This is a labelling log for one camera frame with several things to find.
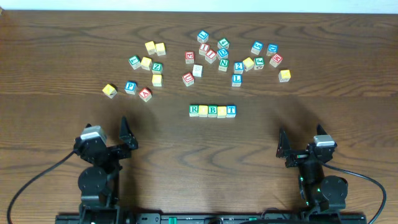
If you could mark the red i block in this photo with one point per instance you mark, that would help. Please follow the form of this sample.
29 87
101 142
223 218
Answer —
204 48
210 56

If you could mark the green Z block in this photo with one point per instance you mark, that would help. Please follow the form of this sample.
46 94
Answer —
157 68

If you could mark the blue D block centre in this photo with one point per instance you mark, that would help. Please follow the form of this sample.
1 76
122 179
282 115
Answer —
222 53

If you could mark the yellow G block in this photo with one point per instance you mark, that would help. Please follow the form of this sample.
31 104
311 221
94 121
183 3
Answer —
157 80

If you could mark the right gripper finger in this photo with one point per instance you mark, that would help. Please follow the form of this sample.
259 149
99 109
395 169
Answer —
320 130
283 148

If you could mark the green B block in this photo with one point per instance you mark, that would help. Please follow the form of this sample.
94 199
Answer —
212 111

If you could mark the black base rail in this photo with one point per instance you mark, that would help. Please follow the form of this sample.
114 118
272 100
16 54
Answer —
154 218

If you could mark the green R block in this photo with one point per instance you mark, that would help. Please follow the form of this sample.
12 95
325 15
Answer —
193 111

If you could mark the blue d block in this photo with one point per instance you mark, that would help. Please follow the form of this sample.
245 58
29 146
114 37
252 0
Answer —
222 53
272 50

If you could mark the blue 2 block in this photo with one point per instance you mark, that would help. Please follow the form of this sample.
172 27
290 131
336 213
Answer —
238 68

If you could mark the green 4 block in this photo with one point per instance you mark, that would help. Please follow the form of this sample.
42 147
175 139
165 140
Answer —
223 43

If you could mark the green J block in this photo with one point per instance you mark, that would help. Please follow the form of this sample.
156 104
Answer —
259 63

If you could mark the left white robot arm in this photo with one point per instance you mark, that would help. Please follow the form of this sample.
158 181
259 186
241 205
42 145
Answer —
99 184

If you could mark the blue L block lower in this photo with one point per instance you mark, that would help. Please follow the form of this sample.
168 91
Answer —
236 80

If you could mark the red M block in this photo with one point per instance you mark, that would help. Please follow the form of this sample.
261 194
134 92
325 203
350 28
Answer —
275 60

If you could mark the green N block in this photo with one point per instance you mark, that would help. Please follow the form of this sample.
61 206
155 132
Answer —
223 65

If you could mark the yellow S block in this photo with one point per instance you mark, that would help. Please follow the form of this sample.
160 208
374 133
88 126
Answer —
160 49

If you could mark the blue P block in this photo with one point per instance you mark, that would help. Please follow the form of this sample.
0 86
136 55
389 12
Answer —
130 88

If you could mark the red E block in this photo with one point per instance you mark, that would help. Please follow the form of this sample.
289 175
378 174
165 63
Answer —
189 57

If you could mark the yellow block beside Z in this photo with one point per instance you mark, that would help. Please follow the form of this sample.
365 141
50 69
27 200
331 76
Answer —
146 63

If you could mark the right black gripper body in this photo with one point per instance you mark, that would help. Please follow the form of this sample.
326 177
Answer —
298 157

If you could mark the yellow O block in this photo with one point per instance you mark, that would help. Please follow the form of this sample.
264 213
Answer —
221 111
203 111

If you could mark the blue H block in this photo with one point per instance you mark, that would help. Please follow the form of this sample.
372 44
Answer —
197 70

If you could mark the red I block upper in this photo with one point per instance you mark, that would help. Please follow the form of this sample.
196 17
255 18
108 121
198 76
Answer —
204 48

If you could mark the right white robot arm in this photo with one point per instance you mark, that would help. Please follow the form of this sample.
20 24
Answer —
325 195

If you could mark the blue T block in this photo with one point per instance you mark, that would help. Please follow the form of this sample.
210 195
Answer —
231 111

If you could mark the blue D block right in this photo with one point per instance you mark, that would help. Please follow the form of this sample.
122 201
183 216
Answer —
272 50

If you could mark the green L block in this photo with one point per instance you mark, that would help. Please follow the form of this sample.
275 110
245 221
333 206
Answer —
135 62

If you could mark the red I block lower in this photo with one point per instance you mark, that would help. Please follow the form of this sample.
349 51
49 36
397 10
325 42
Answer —
210 56

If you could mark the red U block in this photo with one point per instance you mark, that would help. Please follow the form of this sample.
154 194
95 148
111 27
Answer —
188 79

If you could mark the red A block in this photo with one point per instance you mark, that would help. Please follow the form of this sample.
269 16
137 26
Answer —
145 94

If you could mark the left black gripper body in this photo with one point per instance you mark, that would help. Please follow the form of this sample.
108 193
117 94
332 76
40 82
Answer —
113 150

